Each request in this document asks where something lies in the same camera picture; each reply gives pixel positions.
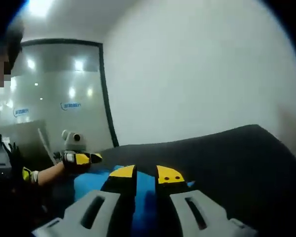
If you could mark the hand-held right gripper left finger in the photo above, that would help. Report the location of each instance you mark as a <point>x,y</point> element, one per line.
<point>98,209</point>

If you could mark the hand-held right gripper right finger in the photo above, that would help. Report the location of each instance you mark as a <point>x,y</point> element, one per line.
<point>187,209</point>

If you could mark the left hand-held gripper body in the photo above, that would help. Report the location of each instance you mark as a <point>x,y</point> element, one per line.
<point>72,140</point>

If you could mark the blue cloth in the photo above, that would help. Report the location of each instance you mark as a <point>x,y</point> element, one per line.
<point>88,184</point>

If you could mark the blue logo sticker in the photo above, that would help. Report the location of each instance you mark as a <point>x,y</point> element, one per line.
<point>21,112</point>
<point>71,106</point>

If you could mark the black-framed glass partition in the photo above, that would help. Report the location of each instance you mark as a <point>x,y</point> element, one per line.
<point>59,74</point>

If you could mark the person's head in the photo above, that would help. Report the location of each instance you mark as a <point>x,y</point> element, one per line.
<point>16,42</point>

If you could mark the ceiling light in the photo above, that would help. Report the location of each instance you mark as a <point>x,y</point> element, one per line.
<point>39,6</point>

